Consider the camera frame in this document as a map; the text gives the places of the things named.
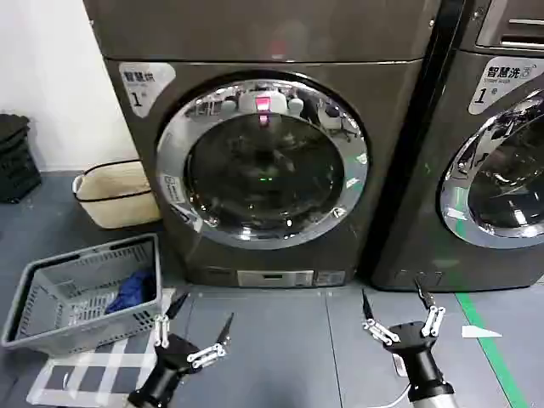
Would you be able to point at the green floor tape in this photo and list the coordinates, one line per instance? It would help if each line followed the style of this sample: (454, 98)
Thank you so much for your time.
(489, 340)

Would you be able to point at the white paper scrap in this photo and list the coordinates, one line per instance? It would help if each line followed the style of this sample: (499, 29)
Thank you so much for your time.
(478, 332)

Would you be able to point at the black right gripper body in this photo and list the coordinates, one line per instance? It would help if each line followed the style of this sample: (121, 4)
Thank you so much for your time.
(418, 361)

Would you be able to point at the dark grey dryer with drawer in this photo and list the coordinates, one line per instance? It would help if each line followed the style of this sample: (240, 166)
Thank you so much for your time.
(408, 255)

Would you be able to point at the round chrome glass dryer door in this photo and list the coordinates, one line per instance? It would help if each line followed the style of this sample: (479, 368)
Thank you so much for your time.
(263, 170)
(501, 187)

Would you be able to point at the beige fabric hamper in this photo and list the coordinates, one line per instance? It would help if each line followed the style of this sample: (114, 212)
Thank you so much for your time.
(115, 195)

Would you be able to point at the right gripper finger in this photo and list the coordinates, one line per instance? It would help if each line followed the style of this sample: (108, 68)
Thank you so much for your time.
(380, 331)
(432, 321)

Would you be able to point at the dark grey front-load dryer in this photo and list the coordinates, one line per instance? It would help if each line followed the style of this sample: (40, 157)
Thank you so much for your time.
(297, 42)

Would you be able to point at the grey plastic laundry basket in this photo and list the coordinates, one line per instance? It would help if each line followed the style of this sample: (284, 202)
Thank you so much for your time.
(42, 276)

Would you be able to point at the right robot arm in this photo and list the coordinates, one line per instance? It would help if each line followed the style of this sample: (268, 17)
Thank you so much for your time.
(433, 400)

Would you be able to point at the grey white chequered floor mat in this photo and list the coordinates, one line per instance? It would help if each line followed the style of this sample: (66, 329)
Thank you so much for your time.
(85, 374)

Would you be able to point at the black stacked crates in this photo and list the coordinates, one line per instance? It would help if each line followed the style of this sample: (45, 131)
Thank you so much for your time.
(17, 161)

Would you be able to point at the blue garment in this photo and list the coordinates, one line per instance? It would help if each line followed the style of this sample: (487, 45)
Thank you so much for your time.
(132, 291)

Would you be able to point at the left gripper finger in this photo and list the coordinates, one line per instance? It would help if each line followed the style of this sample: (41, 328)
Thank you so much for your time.
(210, 353)
(162, 329)

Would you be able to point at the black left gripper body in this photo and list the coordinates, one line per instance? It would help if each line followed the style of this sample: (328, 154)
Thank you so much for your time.
(170, 365)

